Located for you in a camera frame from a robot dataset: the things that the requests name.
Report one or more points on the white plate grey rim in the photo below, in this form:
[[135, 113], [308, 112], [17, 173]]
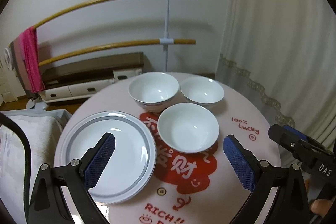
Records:
[[125, 161]]

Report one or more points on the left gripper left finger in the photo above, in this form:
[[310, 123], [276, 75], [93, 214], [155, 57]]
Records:
[[48, 204]]

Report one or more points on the white bowl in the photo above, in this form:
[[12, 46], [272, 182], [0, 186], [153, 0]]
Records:
[[202, 91], [188, 128], [153, 91]]

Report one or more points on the white barre stand post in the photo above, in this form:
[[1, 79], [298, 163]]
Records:
[[167, 29]]

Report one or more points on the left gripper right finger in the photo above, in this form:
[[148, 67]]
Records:
[[290, 205]]

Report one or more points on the pink cloth on rail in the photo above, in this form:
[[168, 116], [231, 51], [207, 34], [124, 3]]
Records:
[[29, 48]]

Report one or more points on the cream curtain with trim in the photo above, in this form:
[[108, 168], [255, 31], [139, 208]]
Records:
[[280, 55]]

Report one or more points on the brown cloth on rail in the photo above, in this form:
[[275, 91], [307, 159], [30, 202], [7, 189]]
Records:
[[20, 67]]

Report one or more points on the white round fan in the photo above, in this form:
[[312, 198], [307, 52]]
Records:
[[8, 59]]

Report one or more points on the lower wooden barre rail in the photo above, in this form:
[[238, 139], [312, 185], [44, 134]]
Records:
[[132, 43]]

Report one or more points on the white bed cover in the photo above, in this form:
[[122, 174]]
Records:
[[43, 129]]

